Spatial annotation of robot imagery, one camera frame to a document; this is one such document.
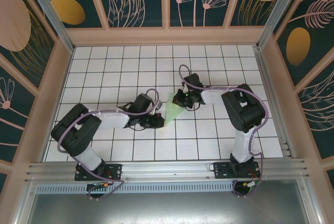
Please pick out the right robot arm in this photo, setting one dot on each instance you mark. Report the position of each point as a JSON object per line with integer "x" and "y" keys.
{"x": 214, "y": 96}

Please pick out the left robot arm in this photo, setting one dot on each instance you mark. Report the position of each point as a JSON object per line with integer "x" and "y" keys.
{"x": 112, "y": 120}

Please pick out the grey metal sheet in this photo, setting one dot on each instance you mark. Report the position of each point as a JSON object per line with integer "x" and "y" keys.
{"x": 167, "y": 208}

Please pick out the small controller board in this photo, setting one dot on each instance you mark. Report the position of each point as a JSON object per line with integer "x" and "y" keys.
{"x": 99, "y": 185}
{"x": 251, "y": 184}

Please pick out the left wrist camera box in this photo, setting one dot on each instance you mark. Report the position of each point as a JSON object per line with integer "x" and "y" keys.
{"x": 142, "y": 102}

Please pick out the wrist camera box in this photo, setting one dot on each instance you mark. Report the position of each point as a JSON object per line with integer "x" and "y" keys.
{"x": 194, "y": 80}
{"x": 142, "y": 102}

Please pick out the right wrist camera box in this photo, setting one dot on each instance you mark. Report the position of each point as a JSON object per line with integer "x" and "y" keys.
{"x": 194, "y": 80}

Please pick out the long aluminium mounting rail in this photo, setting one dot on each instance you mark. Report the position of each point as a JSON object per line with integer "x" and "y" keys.
{"x": 167, "y": 169}

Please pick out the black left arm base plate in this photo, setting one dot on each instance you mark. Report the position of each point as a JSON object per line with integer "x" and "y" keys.
{"x": 114, "y": 170}

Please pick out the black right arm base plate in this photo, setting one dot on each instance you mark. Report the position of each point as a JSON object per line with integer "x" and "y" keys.
{"x": 221, "y": 170}

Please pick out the wall panel with pink flowers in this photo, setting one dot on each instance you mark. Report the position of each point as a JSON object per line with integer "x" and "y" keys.
{"x": 208, "y": 12}

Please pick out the aluminium side rail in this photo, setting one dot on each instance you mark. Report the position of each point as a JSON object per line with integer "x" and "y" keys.
{"x": 273, "y": 104}

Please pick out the wall panel with oval and feather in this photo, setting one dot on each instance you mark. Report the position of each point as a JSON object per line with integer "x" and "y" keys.
{"x": 297, "y": 46}

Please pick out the aluminium corner post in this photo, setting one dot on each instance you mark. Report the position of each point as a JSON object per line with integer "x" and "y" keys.
{"x": 279, "y": 7}
{"x": 47, "y": 7}

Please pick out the wall panel with feather leaves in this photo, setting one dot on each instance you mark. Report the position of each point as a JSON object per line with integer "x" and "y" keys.
{"x": 318, "y": 109}

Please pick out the wall panel with flower outline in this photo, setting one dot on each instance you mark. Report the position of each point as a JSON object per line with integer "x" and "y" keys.
{"x": 13, "y": 104}

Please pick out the wall panel with gold oval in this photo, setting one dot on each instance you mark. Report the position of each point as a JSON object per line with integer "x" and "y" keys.
{"x": 68, "y": 10}

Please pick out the wall panel with large pale disc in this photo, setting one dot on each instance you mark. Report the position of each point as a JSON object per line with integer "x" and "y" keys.
{"x": 15, "y": 25}

